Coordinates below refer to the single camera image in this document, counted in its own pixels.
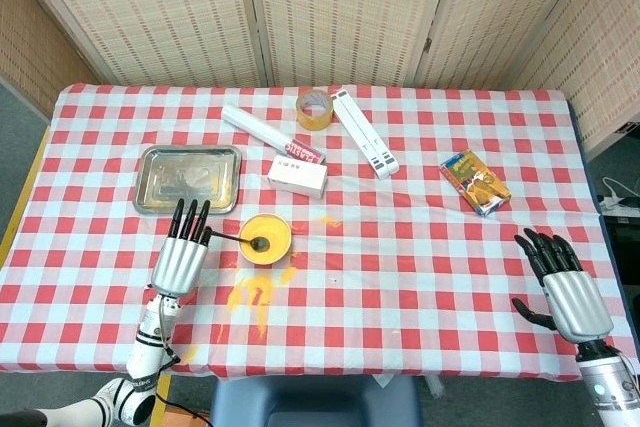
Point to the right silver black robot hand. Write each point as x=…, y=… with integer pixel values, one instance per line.
x=580, y=304

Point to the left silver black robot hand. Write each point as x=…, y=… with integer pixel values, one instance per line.
x=177, y=264

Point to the black metal spoon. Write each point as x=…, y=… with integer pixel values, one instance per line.
x=260, y=245

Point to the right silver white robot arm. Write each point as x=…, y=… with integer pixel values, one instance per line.
x=607, y=387

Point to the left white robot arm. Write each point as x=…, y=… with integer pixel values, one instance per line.
x=145, y=362

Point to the rectangular stainless steel tray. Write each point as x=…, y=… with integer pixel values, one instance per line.
x=187, y=172

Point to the yellow bowl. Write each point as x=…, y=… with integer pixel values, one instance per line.
x=277, y=242

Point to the black equipment case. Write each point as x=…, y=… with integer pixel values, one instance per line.
x=625, y=242

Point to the small white cardboard box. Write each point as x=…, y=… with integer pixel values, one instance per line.
x=297, y=177

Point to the orange box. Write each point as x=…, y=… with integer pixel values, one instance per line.
x=186, y=418

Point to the white plastic wrap roll box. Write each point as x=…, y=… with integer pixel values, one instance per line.
x=260, y=129

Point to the colourful yellow blue flat box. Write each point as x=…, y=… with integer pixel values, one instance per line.
x=475, y=182

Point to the red white checkered tablecloth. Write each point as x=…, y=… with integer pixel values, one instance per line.
x=400, y=272

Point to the blue chair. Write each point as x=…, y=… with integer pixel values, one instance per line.
x=315, y=404

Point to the yellowish clear tape roll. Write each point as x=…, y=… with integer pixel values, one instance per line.
x=315, y=118

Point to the white folding stand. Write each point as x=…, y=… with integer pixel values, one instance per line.
x=362, y=132

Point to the bamboo folding screen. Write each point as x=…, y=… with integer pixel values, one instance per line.
x=340, y=12

